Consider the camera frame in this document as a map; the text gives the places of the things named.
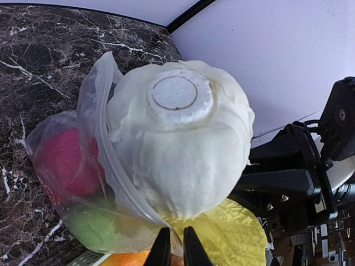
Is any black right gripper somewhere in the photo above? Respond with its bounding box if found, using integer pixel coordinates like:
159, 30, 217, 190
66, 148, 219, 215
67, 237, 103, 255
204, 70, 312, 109
235, 121, 338, 236

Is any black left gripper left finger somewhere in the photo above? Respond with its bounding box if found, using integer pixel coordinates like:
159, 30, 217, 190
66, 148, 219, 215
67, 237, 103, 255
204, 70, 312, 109
144, 227, 171, 266

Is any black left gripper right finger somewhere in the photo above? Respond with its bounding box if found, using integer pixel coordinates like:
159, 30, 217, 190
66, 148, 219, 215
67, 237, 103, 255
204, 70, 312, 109
184, 227, 212, 266

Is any green toy apple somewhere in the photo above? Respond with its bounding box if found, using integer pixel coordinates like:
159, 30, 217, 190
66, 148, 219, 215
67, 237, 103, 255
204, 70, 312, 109
65, 208, 124, 253

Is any clear dotted zip top bag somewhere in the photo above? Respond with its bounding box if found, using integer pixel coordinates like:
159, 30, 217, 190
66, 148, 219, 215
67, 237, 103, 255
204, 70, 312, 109
25, 52, 168, 254

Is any toy napa cabbage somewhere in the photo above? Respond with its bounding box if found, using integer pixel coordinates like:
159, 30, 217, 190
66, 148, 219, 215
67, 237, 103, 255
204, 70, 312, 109
106, 60, 267, 265

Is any red toy pomegranate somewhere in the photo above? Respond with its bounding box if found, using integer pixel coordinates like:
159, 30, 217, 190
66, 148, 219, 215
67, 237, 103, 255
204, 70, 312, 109
33, 128, 104, 203

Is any orange yellow toy mango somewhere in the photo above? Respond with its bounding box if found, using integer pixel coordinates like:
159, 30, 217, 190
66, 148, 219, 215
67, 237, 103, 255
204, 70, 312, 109
99, 250, 150, 266

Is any pale green plastic basket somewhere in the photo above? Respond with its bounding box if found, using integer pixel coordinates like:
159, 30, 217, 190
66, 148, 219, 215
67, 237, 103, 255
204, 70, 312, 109
67, 250, 110, 266

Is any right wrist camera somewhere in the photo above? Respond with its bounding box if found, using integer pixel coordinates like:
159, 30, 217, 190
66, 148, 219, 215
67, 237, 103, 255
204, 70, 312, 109
318, 76, 354, 161

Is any black right corner frame post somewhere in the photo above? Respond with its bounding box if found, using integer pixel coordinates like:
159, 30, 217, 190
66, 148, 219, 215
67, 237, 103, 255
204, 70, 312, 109
166, 0, 215, 34

